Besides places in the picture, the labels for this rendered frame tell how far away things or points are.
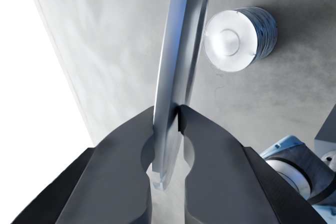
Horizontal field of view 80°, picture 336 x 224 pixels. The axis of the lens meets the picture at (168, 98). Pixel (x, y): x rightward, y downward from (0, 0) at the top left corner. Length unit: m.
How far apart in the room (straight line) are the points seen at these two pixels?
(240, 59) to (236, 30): 0.13
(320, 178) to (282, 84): 0.71
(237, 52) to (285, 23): 0.28
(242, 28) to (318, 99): 0.52
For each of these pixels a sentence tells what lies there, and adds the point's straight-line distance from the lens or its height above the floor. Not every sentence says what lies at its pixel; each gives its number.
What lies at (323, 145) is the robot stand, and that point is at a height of 0.45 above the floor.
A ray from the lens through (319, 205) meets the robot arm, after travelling 0.62.
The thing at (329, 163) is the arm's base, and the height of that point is 0.49.
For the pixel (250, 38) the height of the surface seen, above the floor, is 0.23.
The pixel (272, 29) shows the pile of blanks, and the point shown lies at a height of 0.07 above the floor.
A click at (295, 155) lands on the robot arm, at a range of 0.59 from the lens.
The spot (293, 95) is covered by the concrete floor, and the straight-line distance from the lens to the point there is 1.24.
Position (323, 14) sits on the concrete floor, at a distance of 1.14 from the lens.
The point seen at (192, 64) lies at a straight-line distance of 0.29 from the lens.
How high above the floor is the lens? 1.11
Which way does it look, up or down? 37 degrees down
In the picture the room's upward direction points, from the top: 116 degrees counter-clockwise
